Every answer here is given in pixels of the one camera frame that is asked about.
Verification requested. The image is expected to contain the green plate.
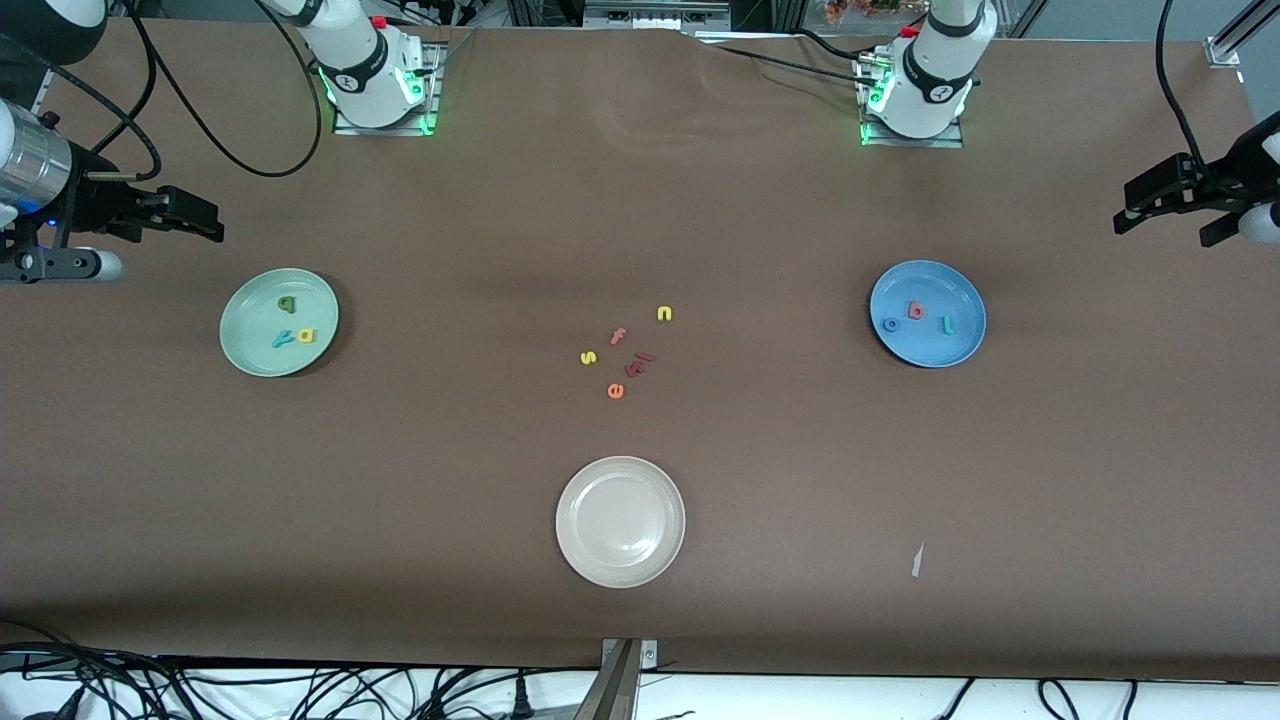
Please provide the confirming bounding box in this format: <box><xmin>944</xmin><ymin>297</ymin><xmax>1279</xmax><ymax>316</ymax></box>
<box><xmin>219</xmin><ymin>267</ymin><xmax>340</xmax><ymax>379</ymax></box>

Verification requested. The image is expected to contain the blue plate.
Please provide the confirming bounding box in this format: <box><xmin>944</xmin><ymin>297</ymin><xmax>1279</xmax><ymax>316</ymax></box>
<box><xmin>869</xmin><ymin>260</ymin><xmax>988</xmax><ymax>369</ymax></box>

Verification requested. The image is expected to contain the brown table cover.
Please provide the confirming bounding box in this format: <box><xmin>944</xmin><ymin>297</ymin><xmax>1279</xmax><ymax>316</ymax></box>
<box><xmin>0</xmin><ymin>18</ymin><xmax>1280</xmax><ymax>683</ymax></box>

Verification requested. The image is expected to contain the grey power strip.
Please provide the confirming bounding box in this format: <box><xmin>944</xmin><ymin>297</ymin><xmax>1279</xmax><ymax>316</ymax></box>
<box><xmin>585</xmin><ymin>0</ymin><xmax>731</xmax><ymax>31</ymax></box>

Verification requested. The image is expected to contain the beige plate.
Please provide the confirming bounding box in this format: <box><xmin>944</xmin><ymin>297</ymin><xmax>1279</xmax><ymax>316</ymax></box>
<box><xmin>555</xmin><ymin>456</ymin><xmax>687</xmax><ymax>589</ymax></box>

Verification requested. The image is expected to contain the grey metal beam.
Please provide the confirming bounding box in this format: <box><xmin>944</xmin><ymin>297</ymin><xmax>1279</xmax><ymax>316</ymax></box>
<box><xmin>573</xmin><ymin>640</ymin><xmax>641</xmax><ymax>720</ymax></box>

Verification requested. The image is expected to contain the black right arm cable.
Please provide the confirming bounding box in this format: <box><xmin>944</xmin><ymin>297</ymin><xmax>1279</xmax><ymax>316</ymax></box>
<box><xmin>0</xmin><ymin>0</ymin><xmax>323</xmax><ymax>206</ymax></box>

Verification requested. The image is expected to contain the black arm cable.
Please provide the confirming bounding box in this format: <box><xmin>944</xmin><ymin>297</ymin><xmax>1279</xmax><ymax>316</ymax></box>
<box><xmin>1155</xmin><ymin>0</ymin><xmax>1223</xmax><ymax>193</ymax></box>
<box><xmin>0</xmin><ymin>0</ymin><xmax>323</xmax><ymax>206</ymax></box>

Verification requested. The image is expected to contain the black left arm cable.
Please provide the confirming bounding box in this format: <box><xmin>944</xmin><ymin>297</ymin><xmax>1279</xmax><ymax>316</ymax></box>
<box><xmin>1155</xmin><ymin>0</ymin><xmax>1223</xmax><ymax>193</ymax></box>

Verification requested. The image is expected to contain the aluminium frame profile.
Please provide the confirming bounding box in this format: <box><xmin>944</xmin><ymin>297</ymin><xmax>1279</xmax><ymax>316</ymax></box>
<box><xmin>1205</xmin><ymin>0</ymin><xmax>1280</xmax><ymax>69</ymax></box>

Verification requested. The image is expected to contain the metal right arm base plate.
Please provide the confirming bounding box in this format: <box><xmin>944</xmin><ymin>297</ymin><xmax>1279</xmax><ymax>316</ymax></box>
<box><xmin>333</xmin><ymin>42</ymin><xmax>444</xmax><ymax>136</ymax></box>

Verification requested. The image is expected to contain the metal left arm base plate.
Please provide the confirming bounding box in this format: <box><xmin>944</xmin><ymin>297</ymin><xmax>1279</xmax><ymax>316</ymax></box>
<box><xmin>858</xmin><ymin>55</ymin><xmax>966</xmax><ymax>149</ymax></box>

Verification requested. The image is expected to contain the thin black base cable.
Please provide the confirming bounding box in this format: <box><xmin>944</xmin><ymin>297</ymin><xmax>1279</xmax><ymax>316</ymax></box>
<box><xmin>690</xmin><ymin>38</ymin><xmax>881</xmax><ymax>87</ymax></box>
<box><xmin>793</xmin><ymin>28</ymin><xmax>876</xmax><ymax>63</ymax></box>

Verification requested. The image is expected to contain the silver table edge bracket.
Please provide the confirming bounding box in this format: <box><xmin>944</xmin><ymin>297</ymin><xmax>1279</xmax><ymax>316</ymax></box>
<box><xmin>600</xmin><ymin>638</ymin><xmax>659</xmax><ymax>673</ymax></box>

